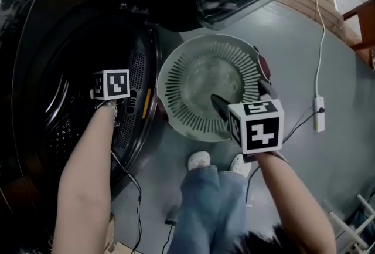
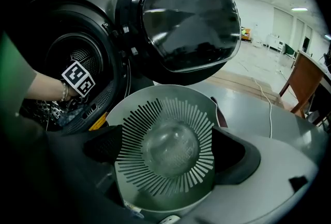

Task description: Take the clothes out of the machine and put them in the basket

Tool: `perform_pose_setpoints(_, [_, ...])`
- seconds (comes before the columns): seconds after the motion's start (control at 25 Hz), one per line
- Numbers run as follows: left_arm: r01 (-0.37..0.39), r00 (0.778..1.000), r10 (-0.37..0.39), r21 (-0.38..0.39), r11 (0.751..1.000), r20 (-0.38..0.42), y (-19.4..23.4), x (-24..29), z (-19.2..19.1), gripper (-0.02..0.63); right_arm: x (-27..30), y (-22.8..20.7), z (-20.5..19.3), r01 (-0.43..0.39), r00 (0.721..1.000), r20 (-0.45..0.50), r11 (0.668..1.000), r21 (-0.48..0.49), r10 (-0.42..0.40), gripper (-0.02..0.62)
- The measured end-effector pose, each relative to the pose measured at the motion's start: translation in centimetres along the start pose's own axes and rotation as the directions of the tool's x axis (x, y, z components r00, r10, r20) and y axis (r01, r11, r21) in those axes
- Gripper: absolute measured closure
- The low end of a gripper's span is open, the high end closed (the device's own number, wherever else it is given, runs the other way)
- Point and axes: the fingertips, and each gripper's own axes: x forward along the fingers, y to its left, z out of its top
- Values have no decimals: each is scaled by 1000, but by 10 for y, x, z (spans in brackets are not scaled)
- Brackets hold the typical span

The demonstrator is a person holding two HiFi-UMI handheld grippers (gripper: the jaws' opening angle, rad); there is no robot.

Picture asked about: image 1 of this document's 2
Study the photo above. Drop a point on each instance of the green laundry basket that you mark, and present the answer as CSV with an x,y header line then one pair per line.
x,y
205,85

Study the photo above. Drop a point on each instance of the person's white shoe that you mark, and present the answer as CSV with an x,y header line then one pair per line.
x,y
199,160
240,165

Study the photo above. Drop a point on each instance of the white frame rack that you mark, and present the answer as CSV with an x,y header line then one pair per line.
x,y
348,226

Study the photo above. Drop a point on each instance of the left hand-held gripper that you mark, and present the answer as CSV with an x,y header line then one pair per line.
x,y
117,84

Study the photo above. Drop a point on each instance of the wooden sink cabinet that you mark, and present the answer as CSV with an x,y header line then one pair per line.
x,y
366,24

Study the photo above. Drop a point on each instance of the person's right forearm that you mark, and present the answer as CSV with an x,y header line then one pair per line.
x,y
293,203

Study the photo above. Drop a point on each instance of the black washing machine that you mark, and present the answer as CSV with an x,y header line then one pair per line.
x,y
35,41

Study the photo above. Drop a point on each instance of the person's left forearm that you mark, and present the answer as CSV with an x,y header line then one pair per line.
x,y
85,182

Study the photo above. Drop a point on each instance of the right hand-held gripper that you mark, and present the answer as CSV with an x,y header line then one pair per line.
x,y
260,129

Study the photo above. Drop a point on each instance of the person's blue jeans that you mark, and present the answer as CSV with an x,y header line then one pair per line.
x,y
205,211

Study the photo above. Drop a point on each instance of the person's right white shoe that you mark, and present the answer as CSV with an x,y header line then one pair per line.
x,y
240,165

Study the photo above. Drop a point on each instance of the person's left white shoe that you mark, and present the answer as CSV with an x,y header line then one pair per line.
x,y
199,160

